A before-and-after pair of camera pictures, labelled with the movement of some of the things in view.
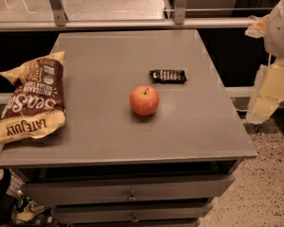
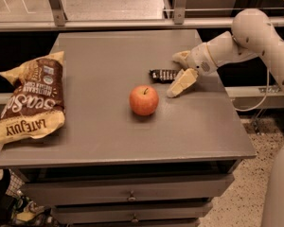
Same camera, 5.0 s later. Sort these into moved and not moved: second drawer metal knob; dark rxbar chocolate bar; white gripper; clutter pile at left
Moved: white gripper
Not moved: dark rxbar chocolate bar; second drawer metal knob; clutter pile at left
